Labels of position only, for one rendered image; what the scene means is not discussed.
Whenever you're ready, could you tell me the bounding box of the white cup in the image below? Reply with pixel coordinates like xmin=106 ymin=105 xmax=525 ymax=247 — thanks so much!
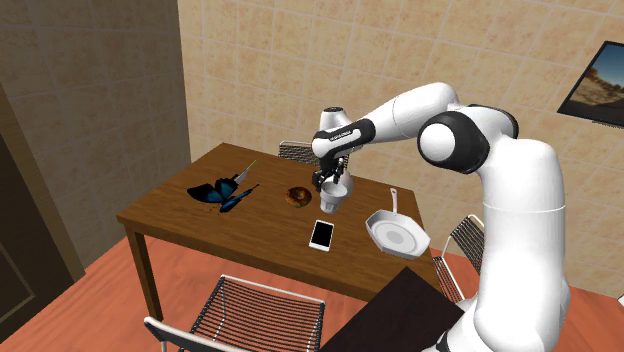
xmin=319 ymin=169 xmax=355 ymax=215

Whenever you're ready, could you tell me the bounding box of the brown bagel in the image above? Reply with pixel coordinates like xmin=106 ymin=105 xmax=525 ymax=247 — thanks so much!
xmin=284 ymin=186 xmax=314 ymax=209

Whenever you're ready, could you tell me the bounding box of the white smartphone black screen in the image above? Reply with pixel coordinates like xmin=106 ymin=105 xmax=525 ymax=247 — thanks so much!
xmin=308 ymin=219 xmax=336 ymax=253

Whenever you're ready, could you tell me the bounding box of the brown wooden table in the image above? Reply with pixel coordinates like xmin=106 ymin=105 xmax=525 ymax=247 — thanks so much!
xmin=115 ymin=142 xmax=443 ymax=323

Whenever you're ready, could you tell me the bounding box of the white frying pan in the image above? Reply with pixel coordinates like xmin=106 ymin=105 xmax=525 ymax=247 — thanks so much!
xmin=365 ymin=187 xmax=432 ymax=261

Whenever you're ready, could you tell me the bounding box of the blue black butterfly figure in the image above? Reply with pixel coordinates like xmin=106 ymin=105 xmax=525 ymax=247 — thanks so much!
xmin=186 ymin=176 xmax=261 ymax=214

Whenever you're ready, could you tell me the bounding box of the dark robot stand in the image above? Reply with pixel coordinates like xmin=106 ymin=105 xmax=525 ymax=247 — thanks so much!
xmin=319 ymin=266 xmax=467 ymax=352

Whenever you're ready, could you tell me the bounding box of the dark brown door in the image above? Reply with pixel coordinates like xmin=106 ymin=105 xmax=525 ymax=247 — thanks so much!
xmin=0 ymin=82 xmax=87 ymax=342

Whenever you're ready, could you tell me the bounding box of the wire mesh chair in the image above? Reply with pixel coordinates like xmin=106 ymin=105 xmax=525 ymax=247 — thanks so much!
xmin=277 ymin=140 xmax=321 ymax=167
xmin=143 ymin=274 xmax=327 ymax=352
xmin=431 ymin=214 xmax=487 ymax=304

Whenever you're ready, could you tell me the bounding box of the slim knife green handle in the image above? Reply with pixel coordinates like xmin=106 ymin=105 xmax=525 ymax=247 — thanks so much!
xmin=233 ymin=159 xmax=259 ymax=185

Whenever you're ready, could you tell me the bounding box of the framed landscape wall picture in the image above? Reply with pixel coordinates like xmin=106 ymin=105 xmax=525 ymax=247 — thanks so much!
xmin=557 ymin=40 xmax=624 ymax=129

